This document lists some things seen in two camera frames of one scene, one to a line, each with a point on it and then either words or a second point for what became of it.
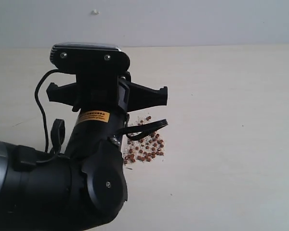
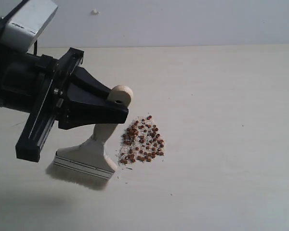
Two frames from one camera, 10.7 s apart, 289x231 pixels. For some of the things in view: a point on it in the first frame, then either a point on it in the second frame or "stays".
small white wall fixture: x=95 y=12 stays
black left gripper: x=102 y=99 to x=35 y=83
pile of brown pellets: x=145 y=149 stays
